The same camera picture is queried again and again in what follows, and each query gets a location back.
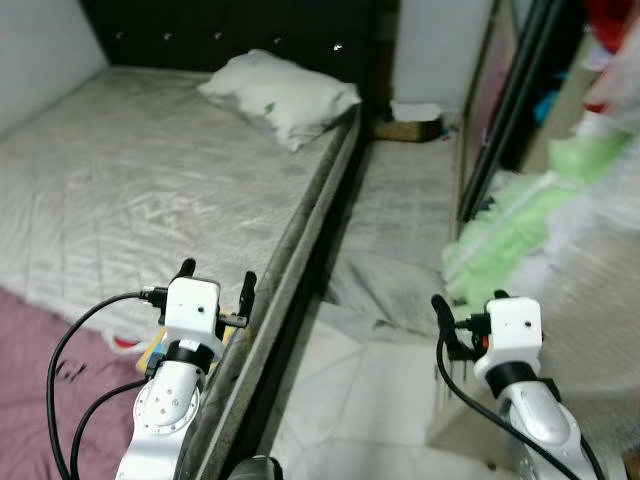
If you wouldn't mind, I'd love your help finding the yellow blue children's book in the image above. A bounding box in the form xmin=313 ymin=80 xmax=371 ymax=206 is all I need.
xmin=135 ymin=322 xmax=241 ymax=376

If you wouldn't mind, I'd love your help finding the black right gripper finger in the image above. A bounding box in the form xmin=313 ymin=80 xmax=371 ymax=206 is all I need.
xmin=430 ymin=294 xmax=457 ymax=343

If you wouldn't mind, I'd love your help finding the white pillow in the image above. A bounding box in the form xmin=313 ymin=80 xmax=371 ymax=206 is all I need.
xmin=197 ymin=49 xmax=362 ymax=153

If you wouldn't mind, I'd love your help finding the dark tufted headboard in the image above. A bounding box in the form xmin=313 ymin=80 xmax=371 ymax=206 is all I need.
xmin=80 ymin=0 xmax=399 ymax=113

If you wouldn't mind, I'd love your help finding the short black left arm cable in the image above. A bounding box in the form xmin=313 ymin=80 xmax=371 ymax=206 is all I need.
xmin=68 ymin=378 xmax=151 ymax=480

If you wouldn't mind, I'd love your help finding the long black left arm cable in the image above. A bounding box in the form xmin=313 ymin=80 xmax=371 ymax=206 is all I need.
xmin=45 ymin=287 xmax=169 ymax=480

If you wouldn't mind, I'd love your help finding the purple Mickey print blanket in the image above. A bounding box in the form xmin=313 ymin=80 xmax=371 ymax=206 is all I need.
xmin=0 ymin=288 xmax=151 ymax=480

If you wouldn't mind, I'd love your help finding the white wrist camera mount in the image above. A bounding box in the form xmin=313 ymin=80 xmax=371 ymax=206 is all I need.
xmin=483 ymin=293 xmax=547 ymax=379
xmin=163 ymin=277 xmax=223 ymax=346

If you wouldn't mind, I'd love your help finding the white grey patterned mattress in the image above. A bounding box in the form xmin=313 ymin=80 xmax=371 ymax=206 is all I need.
xmin=0 ymin=65 xmax=363 ymax=480

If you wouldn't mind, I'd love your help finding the silver left robot leg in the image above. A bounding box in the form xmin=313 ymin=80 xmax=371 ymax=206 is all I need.
xmin=228 ymin=455 xmax=285 ymax=480

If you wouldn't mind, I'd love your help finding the clear bubble wrap sheet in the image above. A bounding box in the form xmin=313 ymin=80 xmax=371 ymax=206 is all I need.
xmin=425 ymin=130 xmax=640 ymax=471

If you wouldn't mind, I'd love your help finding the dark wardrobe door frame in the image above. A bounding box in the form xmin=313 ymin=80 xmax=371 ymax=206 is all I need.
xmin=455 ymin=0 xmax=591 ymax=229

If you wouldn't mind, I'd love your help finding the red cloth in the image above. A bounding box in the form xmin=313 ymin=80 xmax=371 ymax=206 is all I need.
xmin=583 ymin=0 xmax=640 ymax=113

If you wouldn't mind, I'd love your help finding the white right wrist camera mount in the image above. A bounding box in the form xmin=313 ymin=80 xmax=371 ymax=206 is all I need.
xmin=483 ymin=293 xmax=547 ymax=379

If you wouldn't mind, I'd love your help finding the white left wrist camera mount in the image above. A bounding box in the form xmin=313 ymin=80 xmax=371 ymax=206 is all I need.
xmin=163 ymin=277 xmax=223 ymax=346

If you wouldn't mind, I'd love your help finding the light green cloth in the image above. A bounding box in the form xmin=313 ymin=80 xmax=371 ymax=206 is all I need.
xmin=440 ymin=130 xmax=633 ymax=311

